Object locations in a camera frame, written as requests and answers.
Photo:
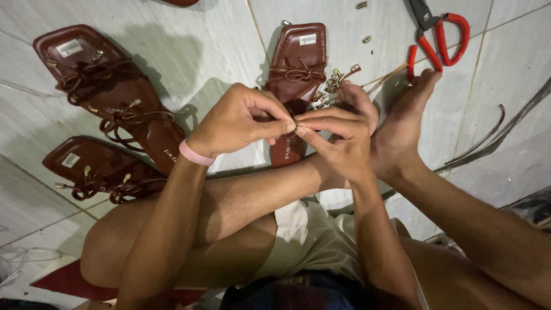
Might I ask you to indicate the pile of gold lace tips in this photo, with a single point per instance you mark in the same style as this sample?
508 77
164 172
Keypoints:
333 81

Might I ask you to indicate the brown lace-up sandal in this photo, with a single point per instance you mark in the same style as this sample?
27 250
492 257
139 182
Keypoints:
116 97
92 168

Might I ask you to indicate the white shorts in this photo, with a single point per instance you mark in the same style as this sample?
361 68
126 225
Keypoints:
310 241

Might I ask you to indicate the person's leg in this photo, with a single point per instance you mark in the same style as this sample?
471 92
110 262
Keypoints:
241 202
473 241

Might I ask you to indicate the person's right foot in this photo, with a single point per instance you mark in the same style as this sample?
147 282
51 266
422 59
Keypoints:
402 120

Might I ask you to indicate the pink wristband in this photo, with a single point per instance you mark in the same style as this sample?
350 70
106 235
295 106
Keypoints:
194 155

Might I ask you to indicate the person's left hand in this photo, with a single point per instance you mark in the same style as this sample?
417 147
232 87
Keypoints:
224 122

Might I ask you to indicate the thin tan strip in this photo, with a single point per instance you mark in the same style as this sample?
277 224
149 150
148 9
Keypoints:
385 79

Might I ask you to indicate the brown sandal with bow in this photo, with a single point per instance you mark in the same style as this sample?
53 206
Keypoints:
297 47

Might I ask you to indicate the dark blue shirt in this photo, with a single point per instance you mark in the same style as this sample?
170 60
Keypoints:
297 292

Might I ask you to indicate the person's right leg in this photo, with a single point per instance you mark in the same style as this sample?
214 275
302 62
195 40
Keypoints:
473 241

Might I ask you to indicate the person's left leg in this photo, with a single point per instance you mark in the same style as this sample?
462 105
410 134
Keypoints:
241 202

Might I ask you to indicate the clear plastic bag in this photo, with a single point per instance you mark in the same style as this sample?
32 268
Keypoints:
21 262

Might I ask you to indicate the red flat box lid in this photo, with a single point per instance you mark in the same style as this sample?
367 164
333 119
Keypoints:
69 282

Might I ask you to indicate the person's right hand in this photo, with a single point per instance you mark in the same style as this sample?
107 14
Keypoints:
344 146

